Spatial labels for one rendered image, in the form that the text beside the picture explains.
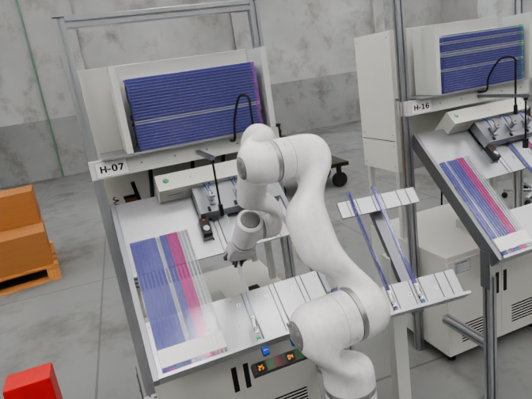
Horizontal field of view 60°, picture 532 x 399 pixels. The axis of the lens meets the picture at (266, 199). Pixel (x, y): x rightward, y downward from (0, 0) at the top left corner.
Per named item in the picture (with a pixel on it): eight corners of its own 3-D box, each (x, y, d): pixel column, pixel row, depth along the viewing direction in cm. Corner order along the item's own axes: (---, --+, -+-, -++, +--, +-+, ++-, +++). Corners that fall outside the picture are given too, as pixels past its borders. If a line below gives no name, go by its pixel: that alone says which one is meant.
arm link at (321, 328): (387, 390, 104) (379, 295, 98) (317, 424, 97) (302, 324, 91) (356, 363, 115) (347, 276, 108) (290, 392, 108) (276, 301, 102)
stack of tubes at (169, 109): (264, 127, 192) (255, 61, 185) (140, 151, 175) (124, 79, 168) (254, 126, 203) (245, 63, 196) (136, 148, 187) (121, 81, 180)
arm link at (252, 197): (286, 153, 137) (274, 222, 158) (234, 161, 132) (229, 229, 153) (297, 172, 131) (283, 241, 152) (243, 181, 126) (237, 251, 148)
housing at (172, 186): (268, 186, 207) (273, 166, 196) (161, 211, 192) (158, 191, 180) (262, 172, 211) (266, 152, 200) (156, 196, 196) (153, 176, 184)
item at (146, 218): (294, 238, 192) (297, 232, 188) (134, 283, 171) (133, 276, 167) (266, 177, 208) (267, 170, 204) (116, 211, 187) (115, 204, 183)
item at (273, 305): (335, 317, 172) (337, 313, 169) (158, 379, 151) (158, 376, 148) (313, 273, 181) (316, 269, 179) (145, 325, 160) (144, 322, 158)
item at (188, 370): (335, 323, 173) (340, 316, 167) (160, 385, 152) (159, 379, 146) (333, 320, 174) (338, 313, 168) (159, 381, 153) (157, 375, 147)
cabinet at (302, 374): (324, 422, 217) (308, 304, 200) (177, 485, 194) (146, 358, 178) (272, 353, 276) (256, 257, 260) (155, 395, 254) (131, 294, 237)
